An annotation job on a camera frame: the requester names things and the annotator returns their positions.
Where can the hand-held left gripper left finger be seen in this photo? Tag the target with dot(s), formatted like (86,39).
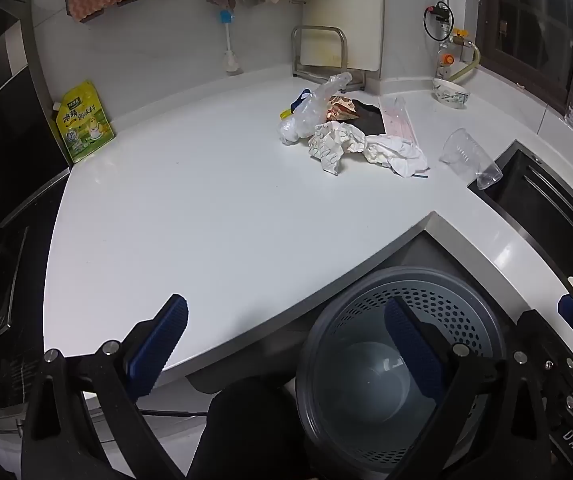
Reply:
(159,345)

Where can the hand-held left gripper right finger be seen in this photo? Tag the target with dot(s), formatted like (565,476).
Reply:
(414,347)

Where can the grey perforated trash basket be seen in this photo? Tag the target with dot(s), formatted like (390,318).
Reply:
(366,375)

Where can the clear plastic cup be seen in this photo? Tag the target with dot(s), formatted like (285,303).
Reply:
(466,155)

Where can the white tissue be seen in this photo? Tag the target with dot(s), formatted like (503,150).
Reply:
(396,155)

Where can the printed paper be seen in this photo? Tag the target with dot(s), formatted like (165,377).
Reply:
(331,145)

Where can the pink toothbrush package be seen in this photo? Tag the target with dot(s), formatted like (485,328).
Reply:
(399,120)

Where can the dark grey cloth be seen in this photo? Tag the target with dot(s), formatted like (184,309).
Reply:
(369,120)

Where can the beige red snack wrapper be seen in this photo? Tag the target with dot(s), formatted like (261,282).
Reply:
(341,107)

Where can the crushed clear plastic bottle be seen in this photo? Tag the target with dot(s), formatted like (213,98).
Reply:
(316,102)

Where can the person's dark-clothed leg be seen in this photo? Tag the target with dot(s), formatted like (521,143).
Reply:
(246,435)

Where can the black kitchen sink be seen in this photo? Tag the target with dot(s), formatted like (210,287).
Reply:
(531,185)

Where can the black kitchen stove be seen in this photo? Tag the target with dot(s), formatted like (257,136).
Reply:
(6,260)

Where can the yellow green seasoning pouch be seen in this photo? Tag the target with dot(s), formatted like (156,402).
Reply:
(84,120)

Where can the white patterned ceramic bowl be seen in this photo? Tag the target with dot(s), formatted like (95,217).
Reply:
(449,96)

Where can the orange-capped pipe fitting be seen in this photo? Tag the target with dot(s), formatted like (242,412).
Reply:
(448,59)

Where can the white brush with blue head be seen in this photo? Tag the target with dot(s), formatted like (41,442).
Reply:
(231,62)

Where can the dark framed window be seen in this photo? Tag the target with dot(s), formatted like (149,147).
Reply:
(526,20)

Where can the metal cutting board rack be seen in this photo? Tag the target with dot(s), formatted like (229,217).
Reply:
(294,50)

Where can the white cutting board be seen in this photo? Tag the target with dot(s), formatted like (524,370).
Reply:
(351,10)

